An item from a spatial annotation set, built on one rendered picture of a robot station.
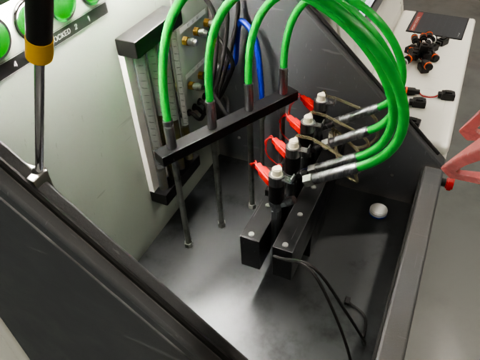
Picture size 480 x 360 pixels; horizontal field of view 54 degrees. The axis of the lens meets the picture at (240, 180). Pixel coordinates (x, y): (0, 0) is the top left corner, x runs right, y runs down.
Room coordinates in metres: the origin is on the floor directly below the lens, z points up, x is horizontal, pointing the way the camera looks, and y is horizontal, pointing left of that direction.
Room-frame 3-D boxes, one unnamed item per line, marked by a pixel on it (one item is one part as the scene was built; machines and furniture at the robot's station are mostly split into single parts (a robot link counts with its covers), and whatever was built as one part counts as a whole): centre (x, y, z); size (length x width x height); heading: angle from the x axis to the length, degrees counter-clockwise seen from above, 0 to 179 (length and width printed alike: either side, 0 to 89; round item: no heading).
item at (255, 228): (0.68, -0.11, 0.91); 0.34 x 0.10 x 0.15; 153
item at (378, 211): (0.73, -0.31, 0.84); 0.04 x 0.04 x 0.01
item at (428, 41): (1.17, -0.52, 1.01); 0.23 x 0.11 x 0.06; 153
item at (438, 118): (1.13, -0.51, 0.97); 0.70 x 0.22 x 0.03; 153
